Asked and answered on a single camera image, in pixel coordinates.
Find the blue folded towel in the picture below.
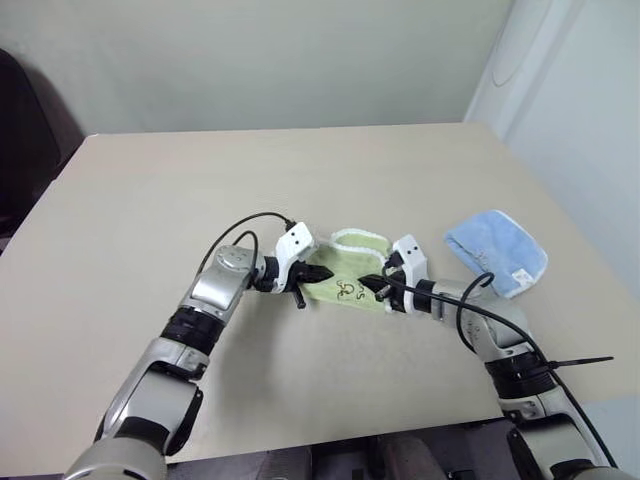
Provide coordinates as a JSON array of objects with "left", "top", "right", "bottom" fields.
[{"left": 443, "top": 209, "right": 550, "bottom": 300}]

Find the green towel with white trim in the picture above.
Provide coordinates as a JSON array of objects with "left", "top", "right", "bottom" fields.
[{"left": 301, "top": 227, "right": 396, "bottom": 316}]

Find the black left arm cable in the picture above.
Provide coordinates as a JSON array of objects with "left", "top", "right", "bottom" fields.
[{"left": 199, "top": 213, "right": 297, "bottom": 281}]

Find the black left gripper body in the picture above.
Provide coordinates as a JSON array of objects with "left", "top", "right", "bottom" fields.
[{"left": 278, "top": 256, "right": 310, "bottom": 311}]

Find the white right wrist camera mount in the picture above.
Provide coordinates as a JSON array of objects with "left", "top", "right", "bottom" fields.
[{"left": 391, "top": 233, "right": 429, "bottom": 315}]

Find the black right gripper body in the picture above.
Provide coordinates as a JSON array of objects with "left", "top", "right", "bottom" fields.
[{"left": 382, "top": 251, "right": 407, "bottom": 311}]

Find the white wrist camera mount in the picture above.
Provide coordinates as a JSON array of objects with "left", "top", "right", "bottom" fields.
[
  {"left": 391, "top": 233, "right": 429, "bottom": 315},
  {"left": 273, "top": 222, "right": 317, "bottom": 294}
]

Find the black cable tie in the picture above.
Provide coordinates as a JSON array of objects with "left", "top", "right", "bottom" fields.
[{"left": 546, "top": 355, "right": 615, "bottom": 374}]

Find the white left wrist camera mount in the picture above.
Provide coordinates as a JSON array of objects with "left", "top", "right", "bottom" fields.
[{"left": 273, "top": 222, "right": 317, "bottom": 294}]

